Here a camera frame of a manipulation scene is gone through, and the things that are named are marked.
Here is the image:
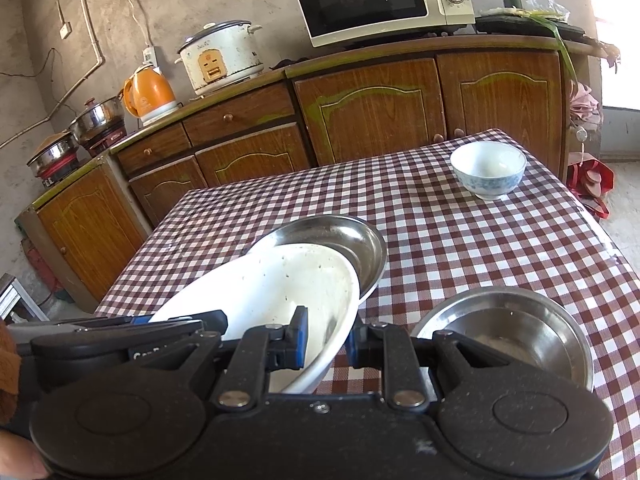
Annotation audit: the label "green onion stalks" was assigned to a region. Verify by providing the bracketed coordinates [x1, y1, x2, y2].
[487, 5, 581, 78]

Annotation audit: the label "white metal stool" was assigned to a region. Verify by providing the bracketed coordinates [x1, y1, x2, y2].
[0, 272, 48, 323]

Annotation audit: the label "deep steel bowl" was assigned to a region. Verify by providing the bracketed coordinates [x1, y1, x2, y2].
[410, 286, 596, 392]

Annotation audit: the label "person's left hand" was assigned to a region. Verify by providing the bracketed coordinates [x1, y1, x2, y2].
[0, 432, 48, 480]

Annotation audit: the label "single-door wooden cabinet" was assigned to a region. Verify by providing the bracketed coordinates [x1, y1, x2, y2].
[15, 152, 153, 313]

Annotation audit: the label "long wooden kitchen cabinet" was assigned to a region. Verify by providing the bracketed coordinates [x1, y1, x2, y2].
[110, 35, 596, 226]

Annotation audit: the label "beige wall pipe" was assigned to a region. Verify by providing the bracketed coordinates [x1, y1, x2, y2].
[0, 0, 103, 148]

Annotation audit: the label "red shopping bag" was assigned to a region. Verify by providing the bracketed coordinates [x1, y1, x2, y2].
[566, 157, 615, 219]

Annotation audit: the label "large steel plate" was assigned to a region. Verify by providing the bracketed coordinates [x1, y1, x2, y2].
[245, 215, 389, 302]

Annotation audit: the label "black electric griddle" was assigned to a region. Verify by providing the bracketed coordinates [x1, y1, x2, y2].
[475, 12, 586, 43]

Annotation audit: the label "grey metal door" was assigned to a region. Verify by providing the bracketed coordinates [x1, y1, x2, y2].
[597, 0, 640, 161]

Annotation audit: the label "orange electric kettle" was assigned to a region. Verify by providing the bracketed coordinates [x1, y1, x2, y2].
[121, 64, 177, 127]

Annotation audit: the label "red plastic sack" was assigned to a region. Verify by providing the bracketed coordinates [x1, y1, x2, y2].
[25, 240, 56, 291]

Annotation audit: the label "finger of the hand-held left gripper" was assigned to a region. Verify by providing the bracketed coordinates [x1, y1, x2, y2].
[75, 310, 229, 342]

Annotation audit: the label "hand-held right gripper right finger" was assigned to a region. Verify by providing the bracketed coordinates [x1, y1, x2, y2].
[346, 324, 501, 409]

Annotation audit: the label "red black induction cooker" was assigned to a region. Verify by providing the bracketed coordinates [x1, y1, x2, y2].
[82, 127, 128, 156]
[37, 157, 81, 188]

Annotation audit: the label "white rice cooker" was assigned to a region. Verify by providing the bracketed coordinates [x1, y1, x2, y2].
[175, 21, 265, 97]

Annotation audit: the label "brown white checkered tablecloth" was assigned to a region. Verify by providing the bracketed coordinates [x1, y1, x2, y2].
[92, 128, 640, 480]

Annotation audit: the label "steel pot with brown lid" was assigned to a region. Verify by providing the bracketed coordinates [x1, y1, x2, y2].
[26, 131, 78, 168]

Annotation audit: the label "steel pot with knobbed lid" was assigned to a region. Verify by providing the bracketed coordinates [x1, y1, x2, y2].
[69, 97, 125, 143]

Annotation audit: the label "small blue patterned bowl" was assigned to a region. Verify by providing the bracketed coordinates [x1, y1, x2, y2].
[450, 141, 527, 202]

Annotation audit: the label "pink folded umbrella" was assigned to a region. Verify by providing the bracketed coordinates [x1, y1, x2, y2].
[570, 80, 601, 131]

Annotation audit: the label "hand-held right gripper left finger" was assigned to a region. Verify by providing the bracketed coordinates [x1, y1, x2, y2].
[135, 306, 309, 411]

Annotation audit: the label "clear plastic bag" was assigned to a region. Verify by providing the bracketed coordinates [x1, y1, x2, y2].
[525, 0, 572, 21]

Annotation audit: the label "large white bowl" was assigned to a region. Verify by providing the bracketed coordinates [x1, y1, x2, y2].
[148, 242, 361, 395]

